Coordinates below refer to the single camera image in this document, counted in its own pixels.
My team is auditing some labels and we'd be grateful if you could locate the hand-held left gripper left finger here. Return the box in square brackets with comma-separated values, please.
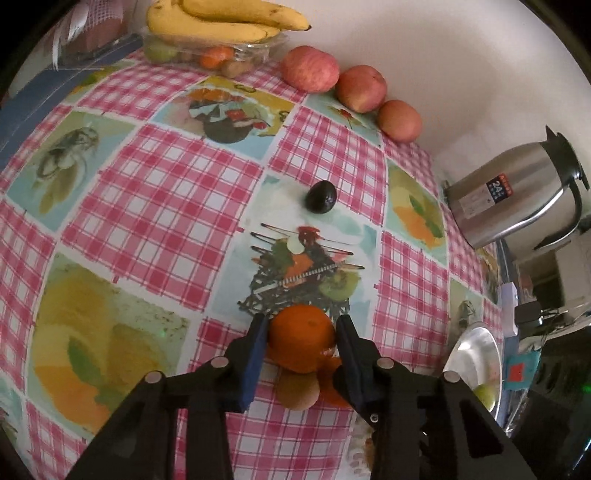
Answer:
[65, 314, 271, 480]

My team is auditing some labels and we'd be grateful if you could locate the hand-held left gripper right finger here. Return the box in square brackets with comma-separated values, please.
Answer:
[333, 314, 539, 480]

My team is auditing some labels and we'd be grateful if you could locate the orange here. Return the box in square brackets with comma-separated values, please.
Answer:
[316, 355, 354, 409]
[267, 304, 338, 374]

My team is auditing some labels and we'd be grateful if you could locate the metal basin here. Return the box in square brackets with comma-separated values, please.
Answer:
[442, 322, 504, 423]

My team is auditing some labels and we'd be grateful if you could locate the green apple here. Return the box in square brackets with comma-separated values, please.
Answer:
[473, 385, 498, 411]

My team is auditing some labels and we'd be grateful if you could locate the brown kiwi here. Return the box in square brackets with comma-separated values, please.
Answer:
[276, 367, 321, 411]

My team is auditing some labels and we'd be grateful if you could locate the white power strip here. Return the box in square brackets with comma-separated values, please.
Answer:
[499, 282, 520, 337]

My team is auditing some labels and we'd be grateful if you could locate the dark avocado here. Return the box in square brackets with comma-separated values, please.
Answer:
[305, 181, 338, 214]

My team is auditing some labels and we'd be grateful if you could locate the teal box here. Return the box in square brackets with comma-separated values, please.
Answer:
[503, 353, 541, 392]

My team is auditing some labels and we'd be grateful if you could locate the black power adapter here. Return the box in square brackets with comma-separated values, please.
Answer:
[515, 302, 543, 326]

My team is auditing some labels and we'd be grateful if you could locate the pink checkered tablecloth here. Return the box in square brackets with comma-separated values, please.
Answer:
[0, 46, 506, 480]

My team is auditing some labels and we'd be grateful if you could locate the stainless steel thermos jug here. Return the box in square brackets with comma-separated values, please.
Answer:
[443, 126, 591, 250]

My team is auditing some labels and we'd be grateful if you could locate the red apple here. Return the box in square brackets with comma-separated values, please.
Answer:
[281, 45, 341, 92]
[335, 65, 387, 114]
[376, 100, 423, 143]

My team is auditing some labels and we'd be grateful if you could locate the clear plastic fruit container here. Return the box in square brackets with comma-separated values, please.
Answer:
[141, 32, 289, 78]

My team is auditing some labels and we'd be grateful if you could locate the yellow banana bunch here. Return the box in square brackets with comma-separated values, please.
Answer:
[146, 0, 311, 48]

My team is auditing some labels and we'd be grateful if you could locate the pink flower bouquet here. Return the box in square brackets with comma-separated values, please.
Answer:
[48, 0, 132, 70]

